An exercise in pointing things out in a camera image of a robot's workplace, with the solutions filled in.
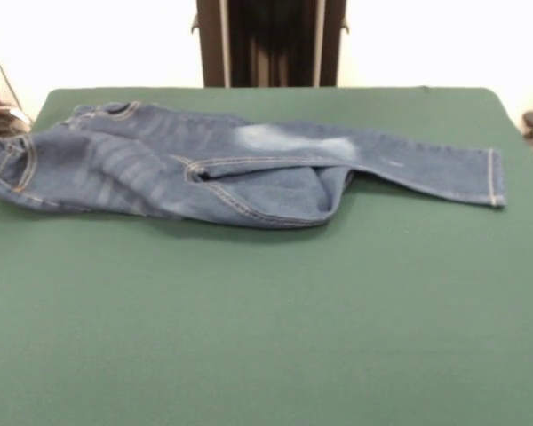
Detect dark green table cloth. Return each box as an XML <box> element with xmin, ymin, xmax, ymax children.
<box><xmin>0</xmin><ymin>86</ymin><xmax>533</xmax><ymax>426</ymax></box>

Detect black cable bundle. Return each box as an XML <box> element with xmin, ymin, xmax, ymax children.
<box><xmin>0</xmin><ymin>43</ymin><xmax>33</xmax><ymax>143</ymax></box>

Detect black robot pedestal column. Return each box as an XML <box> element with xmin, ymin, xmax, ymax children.
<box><xmin>190</xmin><ymin>0</ymin><xmax>351</xmax><ymax>89</ymax></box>

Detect blue denim jeans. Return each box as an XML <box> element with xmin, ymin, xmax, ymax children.
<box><xmin>0</xmin><ymin>100</ymin><xmax>508</xmax><ymax>231</ymax></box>

